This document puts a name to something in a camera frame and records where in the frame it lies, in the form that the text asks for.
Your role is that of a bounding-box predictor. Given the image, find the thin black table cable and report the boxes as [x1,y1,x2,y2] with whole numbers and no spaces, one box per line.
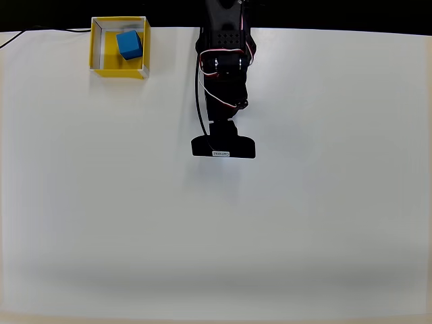
[0,25,92,49]

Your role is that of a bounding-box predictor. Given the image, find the black wide webcam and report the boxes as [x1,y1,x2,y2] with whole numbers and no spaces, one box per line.
[190,120,257,160]

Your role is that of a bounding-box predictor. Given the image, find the yellow open box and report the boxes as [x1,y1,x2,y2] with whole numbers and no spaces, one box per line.
[88,16,151,81]

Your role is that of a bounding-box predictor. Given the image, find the blue cube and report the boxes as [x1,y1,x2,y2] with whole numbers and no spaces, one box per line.
[115,29,143,61]

